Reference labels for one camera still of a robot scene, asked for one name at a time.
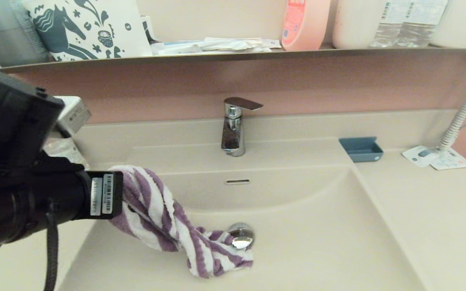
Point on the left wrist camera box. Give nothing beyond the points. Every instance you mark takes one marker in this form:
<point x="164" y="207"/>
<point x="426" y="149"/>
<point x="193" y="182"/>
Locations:
<point x="75" y="115"/>

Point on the clear bottle with white label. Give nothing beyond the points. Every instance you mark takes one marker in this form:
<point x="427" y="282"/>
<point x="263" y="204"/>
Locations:
<point x="69" y="151"/>

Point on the chrome sink faucet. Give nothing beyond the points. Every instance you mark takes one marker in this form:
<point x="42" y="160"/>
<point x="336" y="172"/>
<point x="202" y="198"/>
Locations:
<point x="233" y="133"/>

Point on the small white packet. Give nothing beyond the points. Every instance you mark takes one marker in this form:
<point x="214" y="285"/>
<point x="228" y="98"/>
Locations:
<point x="272" y="43"/>

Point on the pink plastic bottle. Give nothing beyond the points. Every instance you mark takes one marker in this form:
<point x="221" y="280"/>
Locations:
<point x="310" y="28"/>

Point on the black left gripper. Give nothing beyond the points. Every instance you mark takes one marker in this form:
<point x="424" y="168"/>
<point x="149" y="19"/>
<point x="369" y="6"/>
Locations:
<point x="55" y="198"/>

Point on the white bag with horse print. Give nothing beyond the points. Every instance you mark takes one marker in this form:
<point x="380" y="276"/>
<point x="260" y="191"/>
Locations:
<point x="128" y="36"/>

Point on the clear plastic water bottle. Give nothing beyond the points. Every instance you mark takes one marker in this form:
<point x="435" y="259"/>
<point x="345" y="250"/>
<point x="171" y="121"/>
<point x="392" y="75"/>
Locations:
<point x="386" y="34"/>
<point x="421" y="26"/>

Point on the white packets on shelf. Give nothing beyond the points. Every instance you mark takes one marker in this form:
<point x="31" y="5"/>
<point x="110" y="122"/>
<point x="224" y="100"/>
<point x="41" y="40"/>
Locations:
<point x="233" y="43"/>

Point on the white kettle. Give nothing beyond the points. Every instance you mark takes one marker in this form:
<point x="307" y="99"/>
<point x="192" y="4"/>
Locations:
<point x="459" y="24"/>

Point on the large white plastic jug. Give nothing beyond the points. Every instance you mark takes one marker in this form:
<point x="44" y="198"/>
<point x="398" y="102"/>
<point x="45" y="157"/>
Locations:
<point x="354" y="24"/>

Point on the white card with grey spot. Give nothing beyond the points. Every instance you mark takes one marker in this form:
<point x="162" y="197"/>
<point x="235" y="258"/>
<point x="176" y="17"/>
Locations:
<point x="411" y="155"/>

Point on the purple white striped towel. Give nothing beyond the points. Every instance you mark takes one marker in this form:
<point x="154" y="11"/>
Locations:
<point x="152" y="210"/>

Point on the chrome drain stopper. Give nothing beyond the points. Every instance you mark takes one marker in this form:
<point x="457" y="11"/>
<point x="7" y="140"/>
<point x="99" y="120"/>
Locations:
<point x="244" y="238"/>

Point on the blue plastic soap tray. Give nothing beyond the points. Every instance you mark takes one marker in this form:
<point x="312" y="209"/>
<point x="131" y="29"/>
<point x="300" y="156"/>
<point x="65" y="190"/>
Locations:
<point x="361" y="152"/>

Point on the grey translucent container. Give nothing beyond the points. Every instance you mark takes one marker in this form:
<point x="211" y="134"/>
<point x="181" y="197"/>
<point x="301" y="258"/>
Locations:
<point x="10" y="40"/>

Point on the white sachet packet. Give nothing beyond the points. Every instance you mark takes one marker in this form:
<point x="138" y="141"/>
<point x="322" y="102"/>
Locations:
<point x="176" y="50"/>

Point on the white ceramic sink basin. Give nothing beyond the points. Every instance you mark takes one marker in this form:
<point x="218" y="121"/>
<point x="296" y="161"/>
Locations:
<point x="318" y="242"/>

